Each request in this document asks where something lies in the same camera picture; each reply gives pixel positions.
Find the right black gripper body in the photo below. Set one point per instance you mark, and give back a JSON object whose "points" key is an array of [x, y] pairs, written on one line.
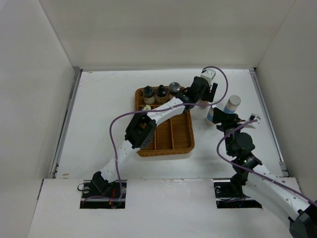
{"points": [[228, 139]]}

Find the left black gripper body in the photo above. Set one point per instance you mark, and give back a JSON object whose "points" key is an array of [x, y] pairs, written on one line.
{"points": [[206, 95]]}

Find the silver cap blue label jar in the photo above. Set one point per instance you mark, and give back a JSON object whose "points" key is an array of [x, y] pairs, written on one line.
{"points": [[209, 117]]}

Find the pink cap spice bottle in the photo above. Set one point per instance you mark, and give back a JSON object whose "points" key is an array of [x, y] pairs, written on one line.
{"points": [[204, 102]]}

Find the black nozzle cap bottle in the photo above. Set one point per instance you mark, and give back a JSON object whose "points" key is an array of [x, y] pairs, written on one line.
{"points": [[161, 95]]}

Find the black cap white spice bottle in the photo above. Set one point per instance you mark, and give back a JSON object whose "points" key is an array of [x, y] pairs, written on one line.
{"points": [[148, 93]]}

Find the yellow cap spice bottle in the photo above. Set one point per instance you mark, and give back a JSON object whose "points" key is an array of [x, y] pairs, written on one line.
{"points": [[146, 108]]}

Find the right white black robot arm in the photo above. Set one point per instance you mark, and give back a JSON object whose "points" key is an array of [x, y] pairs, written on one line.
{"points": [[254, 180]]}

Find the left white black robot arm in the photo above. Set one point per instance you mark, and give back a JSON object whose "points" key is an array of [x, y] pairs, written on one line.
{"points": [[141, 129]]}

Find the brown wicker divided tray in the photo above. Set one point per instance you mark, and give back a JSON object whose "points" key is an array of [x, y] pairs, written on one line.
{"points": [[174, 136]]}

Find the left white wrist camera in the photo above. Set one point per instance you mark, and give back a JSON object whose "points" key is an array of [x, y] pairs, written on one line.
{"points": [[208, 75]]}

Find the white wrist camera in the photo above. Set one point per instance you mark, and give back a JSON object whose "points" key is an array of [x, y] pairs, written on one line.
{"points": [[255, 121], [208, 75]]}

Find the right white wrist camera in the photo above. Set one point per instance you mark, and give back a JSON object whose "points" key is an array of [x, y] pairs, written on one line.
{"points": [[255, 121]]}

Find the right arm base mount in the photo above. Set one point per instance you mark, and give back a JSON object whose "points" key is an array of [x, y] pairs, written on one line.
{"points": [[228, 196]]}

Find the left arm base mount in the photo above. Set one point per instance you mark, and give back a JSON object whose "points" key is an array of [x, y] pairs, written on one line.
{"points": [[92, 199]]}

